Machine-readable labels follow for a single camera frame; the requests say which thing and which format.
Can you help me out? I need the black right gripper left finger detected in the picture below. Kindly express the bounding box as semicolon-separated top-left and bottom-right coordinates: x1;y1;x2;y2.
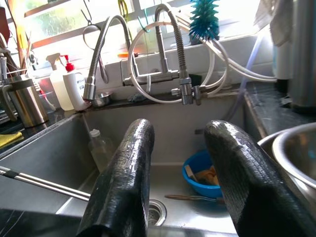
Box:
76;118;156;237

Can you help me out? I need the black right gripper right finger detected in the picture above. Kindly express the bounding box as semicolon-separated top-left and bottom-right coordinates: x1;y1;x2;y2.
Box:
203;119;316;237

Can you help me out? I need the large steel plate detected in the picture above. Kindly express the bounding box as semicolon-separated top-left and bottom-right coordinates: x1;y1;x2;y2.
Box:
256;122;316;213

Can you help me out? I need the clear plastic bottle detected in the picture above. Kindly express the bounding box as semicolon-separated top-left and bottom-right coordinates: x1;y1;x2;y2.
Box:
87;128;116;173

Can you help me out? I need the sink drain strainer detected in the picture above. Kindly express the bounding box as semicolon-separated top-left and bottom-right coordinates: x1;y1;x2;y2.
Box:
147;199;167;227

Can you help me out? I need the orange cloth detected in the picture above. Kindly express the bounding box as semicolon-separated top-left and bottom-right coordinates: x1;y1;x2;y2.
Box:
197;165;220;186

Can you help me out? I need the blue plastic bowl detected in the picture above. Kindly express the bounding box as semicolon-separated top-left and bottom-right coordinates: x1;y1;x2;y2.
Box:
182;149;224;198

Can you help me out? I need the steel mixing bowl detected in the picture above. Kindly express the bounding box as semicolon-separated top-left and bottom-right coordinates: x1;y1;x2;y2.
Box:
271;125;316;191

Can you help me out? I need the beige wooden block piece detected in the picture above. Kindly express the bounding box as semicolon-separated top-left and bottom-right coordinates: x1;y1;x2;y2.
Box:
184;164;198;183

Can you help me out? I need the stainless steel sink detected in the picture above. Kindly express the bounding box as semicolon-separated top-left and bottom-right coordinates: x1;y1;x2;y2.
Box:
0;96;269;235

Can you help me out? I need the small steel bowl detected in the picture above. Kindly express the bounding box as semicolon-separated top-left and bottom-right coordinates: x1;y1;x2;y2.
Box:
92;91;114;108

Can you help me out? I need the grey scrub pad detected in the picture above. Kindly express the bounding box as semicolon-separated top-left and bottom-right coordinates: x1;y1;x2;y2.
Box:
127;93;147;103

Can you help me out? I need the white bottle red cap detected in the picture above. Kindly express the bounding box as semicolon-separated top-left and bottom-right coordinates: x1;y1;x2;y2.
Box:
60;54;91;112

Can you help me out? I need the clear plastic tube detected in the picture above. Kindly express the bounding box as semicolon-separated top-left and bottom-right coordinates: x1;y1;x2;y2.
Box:
222;34;264;122

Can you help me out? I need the yellow cloth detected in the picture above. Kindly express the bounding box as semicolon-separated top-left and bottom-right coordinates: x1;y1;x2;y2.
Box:
0;131;24;149

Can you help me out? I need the orange item on sill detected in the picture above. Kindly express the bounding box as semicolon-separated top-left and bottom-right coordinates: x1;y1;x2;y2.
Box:
117;51;136;59

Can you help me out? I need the white detergent bottle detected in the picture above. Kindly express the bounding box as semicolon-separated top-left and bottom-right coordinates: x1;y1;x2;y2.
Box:
270;37;293;79

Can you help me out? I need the silver spring neck faucet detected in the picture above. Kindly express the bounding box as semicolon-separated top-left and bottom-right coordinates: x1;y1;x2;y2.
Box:
120;3;205;106

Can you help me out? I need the wooden chopsticks bundle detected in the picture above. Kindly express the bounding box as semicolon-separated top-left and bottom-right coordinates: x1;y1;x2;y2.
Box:
4;0;33;75

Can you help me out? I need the white towel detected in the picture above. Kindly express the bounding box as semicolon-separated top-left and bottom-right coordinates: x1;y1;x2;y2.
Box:
254;0;294;47

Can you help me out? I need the teal bottle brush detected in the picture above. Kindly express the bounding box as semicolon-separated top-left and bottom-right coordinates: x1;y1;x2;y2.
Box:
189;0;220;41

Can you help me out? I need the dark red board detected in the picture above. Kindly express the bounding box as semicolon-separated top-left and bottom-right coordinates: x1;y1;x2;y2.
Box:
0;6;11;45

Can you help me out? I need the brown handled utensil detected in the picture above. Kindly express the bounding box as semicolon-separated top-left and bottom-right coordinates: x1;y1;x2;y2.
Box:
164;194;226;204

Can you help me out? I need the twin rod steel handle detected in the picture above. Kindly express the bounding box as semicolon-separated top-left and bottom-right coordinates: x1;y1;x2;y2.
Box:
0;165;91;202

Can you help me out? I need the white hose loop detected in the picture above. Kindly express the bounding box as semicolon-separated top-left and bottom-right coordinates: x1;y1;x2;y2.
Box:
127;21;229;104

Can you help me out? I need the white water hose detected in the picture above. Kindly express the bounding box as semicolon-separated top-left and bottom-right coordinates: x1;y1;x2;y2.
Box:
204;37;278;82

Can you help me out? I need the steel mug with handle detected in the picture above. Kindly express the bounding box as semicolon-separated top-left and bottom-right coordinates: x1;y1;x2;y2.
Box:
1;76;49;129

